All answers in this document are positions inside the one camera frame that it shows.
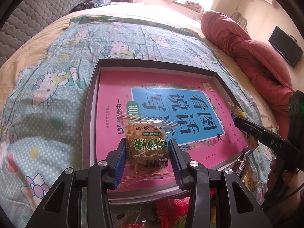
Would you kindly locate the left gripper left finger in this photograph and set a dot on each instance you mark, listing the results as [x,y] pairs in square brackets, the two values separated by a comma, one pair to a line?
[116,164]

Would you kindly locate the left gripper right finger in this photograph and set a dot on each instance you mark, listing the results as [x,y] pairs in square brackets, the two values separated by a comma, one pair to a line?
[179,162]

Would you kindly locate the brown pastry clear packet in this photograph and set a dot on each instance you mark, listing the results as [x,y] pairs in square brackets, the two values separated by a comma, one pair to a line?
[147,145]

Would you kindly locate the black Snickers bar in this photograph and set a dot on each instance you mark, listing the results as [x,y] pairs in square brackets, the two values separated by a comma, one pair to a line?
[239,164]

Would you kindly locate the red snack packet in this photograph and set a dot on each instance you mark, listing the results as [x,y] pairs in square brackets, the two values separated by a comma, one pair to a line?
[165,212]

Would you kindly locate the yellow cow candy packet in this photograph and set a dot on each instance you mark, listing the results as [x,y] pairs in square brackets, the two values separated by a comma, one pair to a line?
[243,124]

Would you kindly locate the green milk knot packet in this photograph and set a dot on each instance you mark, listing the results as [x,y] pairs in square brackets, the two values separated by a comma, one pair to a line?
[250,180]

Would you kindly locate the person's right hand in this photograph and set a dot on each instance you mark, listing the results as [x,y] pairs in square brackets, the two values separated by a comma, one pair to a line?
[289,178]

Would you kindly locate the dark shallow cardboard box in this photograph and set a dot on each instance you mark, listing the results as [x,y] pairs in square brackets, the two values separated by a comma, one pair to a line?
[89,124]

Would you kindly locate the pink book with blue title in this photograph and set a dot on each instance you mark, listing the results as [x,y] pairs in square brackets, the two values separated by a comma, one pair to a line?
[148,109]

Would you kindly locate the Hello Kitty teal blanket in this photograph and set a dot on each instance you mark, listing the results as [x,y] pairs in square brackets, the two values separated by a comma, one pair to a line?
[44,86]

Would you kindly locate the red quilted comforter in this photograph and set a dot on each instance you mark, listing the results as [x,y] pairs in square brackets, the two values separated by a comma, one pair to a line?
[263,66]

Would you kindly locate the dark blue patterned cloth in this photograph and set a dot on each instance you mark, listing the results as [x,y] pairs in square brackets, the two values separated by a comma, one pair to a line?
[90,4]

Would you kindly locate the grey quilted headboard cover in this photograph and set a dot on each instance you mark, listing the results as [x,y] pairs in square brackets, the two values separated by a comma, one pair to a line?
[29,18]

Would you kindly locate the black wall television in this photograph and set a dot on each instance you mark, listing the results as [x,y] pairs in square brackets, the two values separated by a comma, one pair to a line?
[286,46]

